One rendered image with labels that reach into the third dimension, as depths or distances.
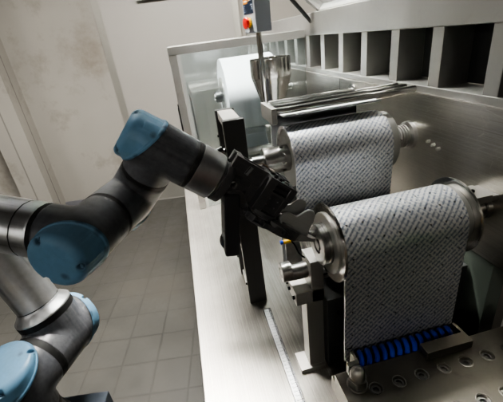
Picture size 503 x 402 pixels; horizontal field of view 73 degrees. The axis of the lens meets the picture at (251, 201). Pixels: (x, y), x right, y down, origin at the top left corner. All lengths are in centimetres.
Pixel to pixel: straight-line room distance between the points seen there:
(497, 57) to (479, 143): 15
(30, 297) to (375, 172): 78
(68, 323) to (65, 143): 348
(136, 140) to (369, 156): 53
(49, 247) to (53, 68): 370
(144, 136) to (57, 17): 357
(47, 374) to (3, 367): 7
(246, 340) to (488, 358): 52
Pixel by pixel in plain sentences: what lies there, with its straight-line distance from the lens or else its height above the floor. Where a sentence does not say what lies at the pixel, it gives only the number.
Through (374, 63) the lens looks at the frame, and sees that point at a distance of 114.
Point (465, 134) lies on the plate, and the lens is 82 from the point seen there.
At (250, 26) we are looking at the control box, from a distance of 105.
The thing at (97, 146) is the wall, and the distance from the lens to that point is 411.
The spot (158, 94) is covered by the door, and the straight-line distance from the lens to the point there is 376.
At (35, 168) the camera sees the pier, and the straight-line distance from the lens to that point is 419.
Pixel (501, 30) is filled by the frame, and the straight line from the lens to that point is 76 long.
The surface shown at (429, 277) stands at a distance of 72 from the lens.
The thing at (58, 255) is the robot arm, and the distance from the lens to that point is 44.
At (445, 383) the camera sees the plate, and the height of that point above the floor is 103.
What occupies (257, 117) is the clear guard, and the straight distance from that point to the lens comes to 153.
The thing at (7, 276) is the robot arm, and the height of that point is 125.
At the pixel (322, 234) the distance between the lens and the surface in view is 61.
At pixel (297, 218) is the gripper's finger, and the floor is 132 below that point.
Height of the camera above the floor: 161
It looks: 26 degrees down
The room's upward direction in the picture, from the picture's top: 7 degrees counter-clockwise
